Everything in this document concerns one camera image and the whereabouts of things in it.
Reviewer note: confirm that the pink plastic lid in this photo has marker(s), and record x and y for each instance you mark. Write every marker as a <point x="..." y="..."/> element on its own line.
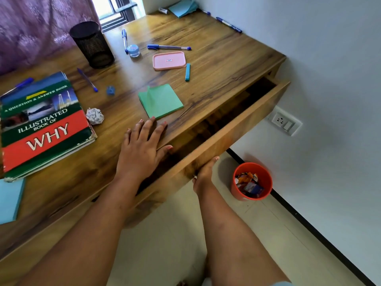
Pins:
<point x="169" y="61"/>

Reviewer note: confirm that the green and red book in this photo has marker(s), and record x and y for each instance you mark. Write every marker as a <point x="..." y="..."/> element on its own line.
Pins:
<point x="44" y="139"/>

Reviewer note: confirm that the person's right hand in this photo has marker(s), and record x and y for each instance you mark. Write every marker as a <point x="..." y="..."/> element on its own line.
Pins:
<point x="205" y="178"/>

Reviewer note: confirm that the teal marker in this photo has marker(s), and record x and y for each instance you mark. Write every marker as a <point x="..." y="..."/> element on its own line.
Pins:
<point x="187" y="72"/>

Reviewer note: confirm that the white wall socket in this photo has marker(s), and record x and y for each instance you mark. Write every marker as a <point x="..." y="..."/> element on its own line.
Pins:
<point x="282" y="120"/>

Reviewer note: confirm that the pile of wrappers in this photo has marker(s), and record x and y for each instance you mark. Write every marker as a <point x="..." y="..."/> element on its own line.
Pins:
<point x="250" y="184"/>

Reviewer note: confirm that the person's light sleeve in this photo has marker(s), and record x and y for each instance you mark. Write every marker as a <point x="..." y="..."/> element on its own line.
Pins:
<point x="285" y="283"/>

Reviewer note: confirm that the white black marker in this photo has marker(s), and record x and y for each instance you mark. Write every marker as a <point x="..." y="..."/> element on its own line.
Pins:
<point x="163" y="10"/>

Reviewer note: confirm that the purple patterned curtain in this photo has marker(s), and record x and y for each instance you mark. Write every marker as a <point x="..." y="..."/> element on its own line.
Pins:
<point x="35" y="26"/>

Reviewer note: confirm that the large notebook yellow spine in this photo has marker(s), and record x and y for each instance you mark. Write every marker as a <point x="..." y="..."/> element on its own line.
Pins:
<point x="32" y="91"/>

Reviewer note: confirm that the black baseboard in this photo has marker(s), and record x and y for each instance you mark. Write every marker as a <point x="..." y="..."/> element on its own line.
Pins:
<point x="312" y="227"/>

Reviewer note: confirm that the person's left forearm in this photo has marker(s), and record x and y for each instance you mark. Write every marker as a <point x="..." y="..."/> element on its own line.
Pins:
<point x="89" y="244"/>

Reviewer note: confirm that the light blue sticky note pad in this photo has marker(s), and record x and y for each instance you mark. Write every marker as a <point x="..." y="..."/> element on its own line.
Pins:
<point x="10" y="202"/>
<point x="183" y="8"/>

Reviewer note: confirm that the black window frame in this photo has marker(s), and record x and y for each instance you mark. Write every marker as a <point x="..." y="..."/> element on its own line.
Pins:
<point x="117" y="23"/>

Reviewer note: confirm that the clear pen blue cap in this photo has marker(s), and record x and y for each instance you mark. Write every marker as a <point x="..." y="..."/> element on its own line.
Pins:
<point x="25" y="82"/>

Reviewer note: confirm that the black mesh pen holder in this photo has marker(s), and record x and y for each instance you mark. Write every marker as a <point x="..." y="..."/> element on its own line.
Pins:
<point x="92" y="47"/>

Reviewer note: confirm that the person's right forearm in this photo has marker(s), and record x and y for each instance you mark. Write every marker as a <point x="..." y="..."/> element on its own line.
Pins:
<point x="235" y="244"/>

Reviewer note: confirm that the blue cover notebook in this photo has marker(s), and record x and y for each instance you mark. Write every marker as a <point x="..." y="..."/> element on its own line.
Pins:
<point x="53" y="76"/>

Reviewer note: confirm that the person's left hand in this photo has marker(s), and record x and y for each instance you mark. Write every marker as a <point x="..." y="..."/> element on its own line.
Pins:
<point x="140" y="154"/>

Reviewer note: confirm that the green sticky note pad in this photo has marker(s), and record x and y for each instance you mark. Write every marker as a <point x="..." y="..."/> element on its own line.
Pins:
<point x="162" y="101"/>

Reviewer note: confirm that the thin blue pen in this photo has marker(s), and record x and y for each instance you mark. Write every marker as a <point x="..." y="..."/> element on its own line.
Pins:
<point x="87" y="80"/>

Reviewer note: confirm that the printed paper ball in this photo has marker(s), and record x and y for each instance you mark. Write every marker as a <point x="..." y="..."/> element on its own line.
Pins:
<point x="94" y="116"/>

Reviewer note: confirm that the orange waste bin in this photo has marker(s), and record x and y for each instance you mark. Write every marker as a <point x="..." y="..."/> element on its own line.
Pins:
<point x="237" y="190"/>

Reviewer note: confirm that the wooden desk drawer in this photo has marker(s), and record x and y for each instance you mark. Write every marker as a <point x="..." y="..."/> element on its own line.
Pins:
<point x="226" y="139"/>

